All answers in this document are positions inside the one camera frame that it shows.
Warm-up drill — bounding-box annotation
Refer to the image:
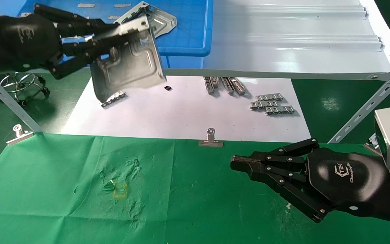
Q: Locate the blue plastic bin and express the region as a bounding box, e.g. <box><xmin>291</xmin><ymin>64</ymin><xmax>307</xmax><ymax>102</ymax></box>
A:
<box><xmin>0</xmin><ymin>0</ymin><xmax>214</xmax><ymax>68</ymax></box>

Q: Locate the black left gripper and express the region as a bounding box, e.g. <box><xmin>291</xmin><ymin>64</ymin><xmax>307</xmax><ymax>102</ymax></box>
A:
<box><xmin>0</xmin><ymin>3</ymin><xmax>132</xmax><ymax>80</ymax></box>

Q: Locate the small notched metal strip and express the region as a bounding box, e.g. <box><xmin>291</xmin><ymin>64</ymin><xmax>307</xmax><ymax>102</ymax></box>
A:
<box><xmin>250</xmin><ymin>100</ymin><xmax>282</xmax><ymax>110</ymax></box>
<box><xmin>265</xmin><ymin>106</ymin><xmax>295</xmax><ymax>116</ymax></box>
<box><xmin>101</xmin><ymin>90</ymin><xmax>127</xmax><ymax>108</ymax></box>
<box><xmin>255</xmin><ymin>94</ymin><xmax>284</xmax><ymax>102</ymax></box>

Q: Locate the white paper sheet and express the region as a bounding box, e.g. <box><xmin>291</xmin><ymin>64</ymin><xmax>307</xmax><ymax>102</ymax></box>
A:
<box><xmin>61</xmin><ymin>75</ymin><xmax>311</xmax><ymax>142</ymax></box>

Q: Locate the grey slotted angle bar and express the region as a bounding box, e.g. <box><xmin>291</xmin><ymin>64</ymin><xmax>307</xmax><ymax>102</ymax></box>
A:
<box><xmin>329</xmin><ymin>59</ymin><xmax>390</xmax><ymax>144</ymax></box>
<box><xmin>0</xmin><ymin>75</ymin><xmax>43</xmax><ymax>133</ymax></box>

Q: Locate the white metal shelf panel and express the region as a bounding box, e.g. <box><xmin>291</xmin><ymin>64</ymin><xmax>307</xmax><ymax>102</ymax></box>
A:
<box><xmin>32</xmin><ymin>0</ymin><xmax>390</xmax><ymax>81</ymax></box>

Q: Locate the silver binder clip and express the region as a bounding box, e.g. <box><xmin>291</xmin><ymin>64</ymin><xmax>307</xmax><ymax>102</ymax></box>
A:
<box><xmin>198</xmin><ymin>128</ymin><xmax>223</xmax><ymax>148</ymax></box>
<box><xmin>6</xmin><ymin>124</ymin><xmax>34</xmax><ymax>146</ymax></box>

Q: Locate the silver metal clip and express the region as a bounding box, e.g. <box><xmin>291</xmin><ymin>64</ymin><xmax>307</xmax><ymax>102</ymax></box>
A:
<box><xmin>364</xmin><ymin>134</ymin><xmax>382</xmax><ymax>157</ymax></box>

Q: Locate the chrome stool base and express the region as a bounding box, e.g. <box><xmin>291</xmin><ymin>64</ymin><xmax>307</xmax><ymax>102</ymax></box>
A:
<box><xmin>0</xmin><ymin>72</ymin><xmax>50</xmax><ymax>106</ymax></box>

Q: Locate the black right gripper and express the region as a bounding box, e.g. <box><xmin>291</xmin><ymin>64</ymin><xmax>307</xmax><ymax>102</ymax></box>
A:
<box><xmin>230</xmin><ymin>138</ymin><xmax>387</xmax><ymax>223</ymax></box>

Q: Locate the green cloth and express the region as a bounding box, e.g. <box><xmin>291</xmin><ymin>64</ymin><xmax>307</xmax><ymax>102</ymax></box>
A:
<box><xmin>0</xmin><ymin>132</ymin><xmax>390</xmax><ymax>244</ymax></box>

